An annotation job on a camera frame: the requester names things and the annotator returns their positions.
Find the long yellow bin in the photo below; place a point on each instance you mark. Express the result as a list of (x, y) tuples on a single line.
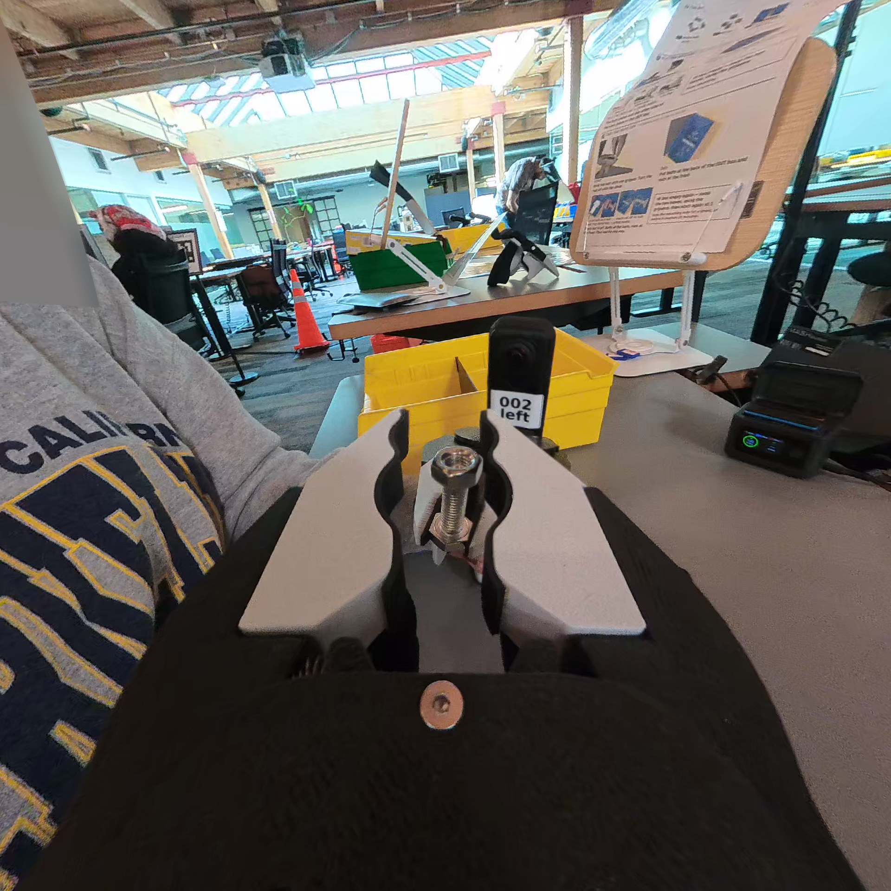
[(362, 240)]

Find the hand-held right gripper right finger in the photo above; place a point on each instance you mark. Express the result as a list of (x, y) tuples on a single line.
[(571, 550)]

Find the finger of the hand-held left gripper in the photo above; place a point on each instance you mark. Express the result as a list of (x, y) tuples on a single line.
[(426, 515), (475, 565)]

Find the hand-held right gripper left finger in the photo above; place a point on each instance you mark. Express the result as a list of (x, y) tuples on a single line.
[(320, 543)]

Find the wooden instruction board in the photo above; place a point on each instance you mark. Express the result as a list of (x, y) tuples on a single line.
[(786, 139)]

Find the black grey hand-held device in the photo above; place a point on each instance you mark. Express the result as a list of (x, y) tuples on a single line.
[(508, 261)]

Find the small blue clip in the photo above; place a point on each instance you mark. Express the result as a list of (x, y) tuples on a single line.
[(619, 353)]

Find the black equipment box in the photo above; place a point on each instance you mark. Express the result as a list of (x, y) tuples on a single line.
[(870, 390)]

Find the green plastic bin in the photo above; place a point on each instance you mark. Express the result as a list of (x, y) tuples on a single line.
[(390, 268)]

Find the black metal post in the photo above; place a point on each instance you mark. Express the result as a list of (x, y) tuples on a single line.
[(800, 209)]

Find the orange traffic cone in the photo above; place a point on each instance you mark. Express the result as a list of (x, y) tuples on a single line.
[(306, 320)]

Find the black charging case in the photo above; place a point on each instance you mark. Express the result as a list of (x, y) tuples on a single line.
[(786, 417)]

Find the printed instruction sheet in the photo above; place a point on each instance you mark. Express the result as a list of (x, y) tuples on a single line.
[(668, 181)]

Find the steel bolt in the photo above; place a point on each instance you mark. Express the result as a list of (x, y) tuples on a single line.
[(451, 505)]

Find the black office chair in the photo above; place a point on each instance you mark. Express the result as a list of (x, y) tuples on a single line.
[(261, 285)]

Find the person in grey sweatshirt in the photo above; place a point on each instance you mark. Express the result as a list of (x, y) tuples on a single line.
[(83, 557)]

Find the dark-top table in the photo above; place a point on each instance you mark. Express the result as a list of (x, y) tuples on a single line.
[(849, 202)]

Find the wooden-top table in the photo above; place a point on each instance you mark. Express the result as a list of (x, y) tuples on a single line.
[(529, 296)]

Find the small black clip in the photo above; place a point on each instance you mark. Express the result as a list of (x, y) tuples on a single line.
[(710, 369)]

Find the thin wooden board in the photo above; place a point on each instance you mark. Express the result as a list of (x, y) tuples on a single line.
[(393, 174)]

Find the yellow plastic bin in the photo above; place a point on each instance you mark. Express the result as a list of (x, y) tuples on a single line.
[(417, 390)]

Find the white board stand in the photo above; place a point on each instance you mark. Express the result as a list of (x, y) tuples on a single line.
[(661, 358), (417, 268)]

